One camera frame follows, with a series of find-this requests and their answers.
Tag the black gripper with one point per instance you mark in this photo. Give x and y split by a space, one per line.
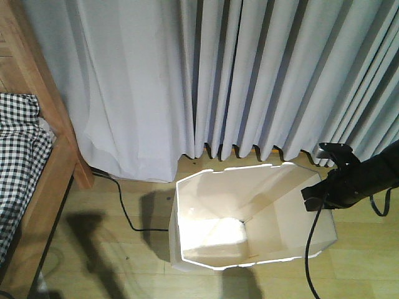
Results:
330 193

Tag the white paper trash bin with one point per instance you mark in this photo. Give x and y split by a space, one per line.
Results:
243 216

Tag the light grey curtain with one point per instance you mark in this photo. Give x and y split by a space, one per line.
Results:
146 82

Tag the black white checkered bedding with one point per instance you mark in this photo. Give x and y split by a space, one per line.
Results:
25 149

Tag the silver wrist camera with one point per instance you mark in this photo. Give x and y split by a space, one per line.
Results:
330 150

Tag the wooden bed frame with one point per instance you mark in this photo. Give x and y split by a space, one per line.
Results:
25 71

